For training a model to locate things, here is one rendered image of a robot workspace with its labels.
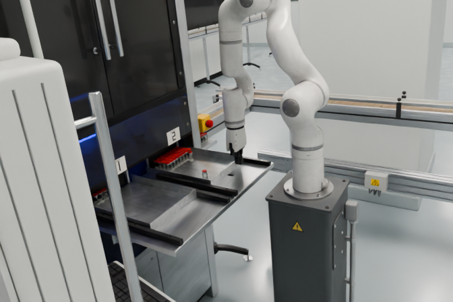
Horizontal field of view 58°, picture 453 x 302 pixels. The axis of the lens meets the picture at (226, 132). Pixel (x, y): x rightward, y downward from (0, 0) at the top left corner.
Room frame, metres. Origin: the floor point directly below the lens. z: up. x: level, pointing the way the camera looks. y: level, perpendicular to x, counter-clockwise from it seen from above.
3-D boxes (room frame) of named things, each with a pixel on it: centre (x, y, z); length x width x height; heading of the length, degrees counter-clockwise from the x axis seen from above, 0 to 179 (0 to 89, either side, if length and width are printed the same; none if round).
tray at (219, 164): (1.66, 0.15, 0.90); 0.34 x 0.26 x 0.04; 57
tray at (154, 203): (1.39, 0.35, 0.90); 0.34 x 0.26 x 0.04; 56
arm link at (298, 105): (1.39, -0.28, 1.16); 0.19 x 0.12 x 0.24; 142
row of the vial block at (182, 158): (1.71, 0.22, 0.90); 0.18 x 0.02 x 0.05; 147
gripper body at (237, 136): (1.62, -0.04, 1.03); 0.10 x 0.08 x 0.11; 146
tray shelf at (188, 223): (1.49, 0.20, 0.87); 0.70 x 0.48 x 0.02; 146
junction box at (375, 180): (2.08, -0.82, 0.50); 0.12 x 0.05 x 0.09; 56
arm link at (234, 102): (1.62, -0.04, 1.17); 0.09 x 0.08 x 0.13; 142
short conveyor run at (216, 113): (2.26, 0.08, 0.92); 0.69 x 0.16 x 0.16; 146
